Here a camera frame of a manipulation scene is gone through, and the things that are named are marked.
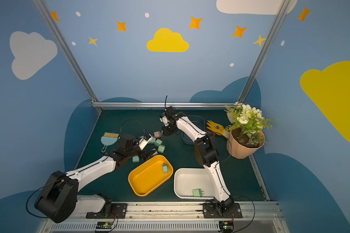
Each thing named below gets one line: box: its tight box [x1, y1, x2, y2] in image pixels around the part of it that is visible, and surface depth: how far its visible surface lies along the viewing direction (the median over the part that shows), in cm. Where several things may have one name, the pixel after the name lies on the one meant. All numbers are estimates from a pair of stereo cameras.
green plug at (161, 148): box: [157, 144, 166, 154], surface depth 99 cm
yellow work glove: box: [206, 119, 225, 136], surface depth 110 cm
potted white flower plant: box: [224, 101, 276, 160], surface depth 81 cm
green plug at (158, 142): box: [154, 138, 163, 148], surface depth 101 cm
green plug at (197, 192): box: [192, 188, 205, 198], surface depth 80 cm
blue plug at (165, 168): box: [162, 162, 168, 174], surface depth 88 cm
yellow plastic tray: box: [127, 154, 174, 198], surface depth 88 cm
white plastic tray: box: [173, 167, 214, 200], surface depth 84 cm
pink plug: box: [153, 130, 163, 138], surface depth 106 cm
